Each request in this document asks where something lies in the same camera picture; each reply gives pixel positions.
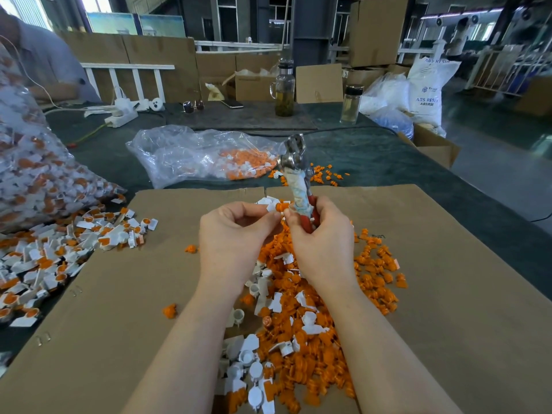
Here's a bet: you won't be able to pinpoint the white woven sack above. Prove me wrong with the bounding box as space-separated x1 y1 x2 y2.
407 40 462 137

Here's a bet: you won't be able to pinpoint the tall brown cardboard box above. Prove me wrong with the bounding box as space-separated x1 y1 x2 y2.
347 0 409 68

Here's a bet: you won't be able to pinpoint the open brown cardboard box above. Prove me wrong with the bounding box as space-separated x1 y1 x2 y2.
397 123 462 169

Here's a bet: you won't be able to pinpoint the white power strip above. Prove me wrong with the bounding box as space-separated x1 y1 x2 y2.
83 97 165 128

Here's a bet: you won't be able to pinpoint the person's left hand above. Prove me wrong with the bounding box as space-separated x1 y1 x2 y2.
197 201 283 296

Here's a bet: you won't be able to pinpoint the silver red-handled pliers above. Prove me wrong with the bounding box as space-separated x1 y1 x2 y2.
279 133 320 228

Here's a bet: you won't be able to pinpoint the open cardboard box with paper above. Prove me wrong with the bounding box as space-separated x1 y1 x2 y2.
221 66 282 102

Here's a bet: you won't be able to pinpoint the person's right forearm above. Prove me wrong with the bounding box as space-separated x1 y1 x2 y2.
326 275 464 414

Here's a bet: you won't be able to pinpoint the scatter of orange offcuts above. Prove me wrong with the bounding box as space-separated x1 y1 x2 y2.
269 163 350 186

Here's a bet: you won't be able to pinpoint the pile of assembled white-orange parts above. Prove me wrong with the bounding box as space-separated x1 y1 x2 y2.
0 195 160 376

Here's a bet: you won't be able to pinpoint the small clear plastic bag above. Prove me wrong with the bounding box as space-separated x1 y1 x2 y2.
126 125 288 189

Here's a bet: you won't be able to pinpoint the brown cardboard sheet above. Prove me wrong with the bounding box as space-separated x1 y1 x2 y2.
263 183 552 414
0 187 269 414

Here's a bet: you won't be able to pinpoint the clear blue plastic bag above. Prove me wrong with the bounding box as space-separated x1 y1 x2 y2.
359 73 416 139

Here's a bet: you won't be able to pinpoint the row of upright cardboard sheets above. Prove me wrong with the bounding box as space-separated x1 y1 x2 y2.
56 32 286 104

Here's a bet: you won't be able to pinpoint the large clear bag of seals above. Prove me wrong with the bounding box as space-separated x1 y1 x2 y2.
0 43 126 233

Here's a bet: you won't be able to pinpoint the white railing frame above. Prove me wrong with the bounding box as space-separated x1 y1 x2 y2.
79 63 176 104

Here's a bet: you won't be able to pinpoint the glass tea jar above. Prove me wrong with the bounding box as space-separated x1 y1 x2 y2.
270 60 297 117

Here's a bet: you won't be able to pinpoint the dark steel pillar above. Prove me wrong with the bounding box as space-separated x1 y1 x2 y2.
292 0 338 66

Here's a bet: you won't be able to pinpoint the person's right hand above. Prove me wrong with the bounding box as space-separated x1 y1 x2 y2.
283 195 357 288

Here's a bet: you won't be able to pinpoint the white metal rack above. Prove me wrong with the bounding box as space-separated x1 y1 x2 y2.
466 44 552 98

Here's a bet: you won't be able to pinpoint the pile of orange and white parts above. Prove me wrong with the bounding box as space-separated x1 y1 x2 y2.
162 196 409 414

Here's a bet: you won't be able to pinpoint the flat brown cardboard panel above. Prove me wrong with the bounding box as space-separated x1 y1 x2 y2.
296 63 344 104

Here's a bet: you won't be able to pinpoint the glass bottle with black lid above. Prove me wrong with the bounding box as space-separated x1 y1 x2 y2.
340 84 364 124

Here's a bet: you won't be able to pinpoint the person's left forearm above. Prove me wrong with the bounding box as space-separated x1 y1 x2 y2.
122 284 244 414

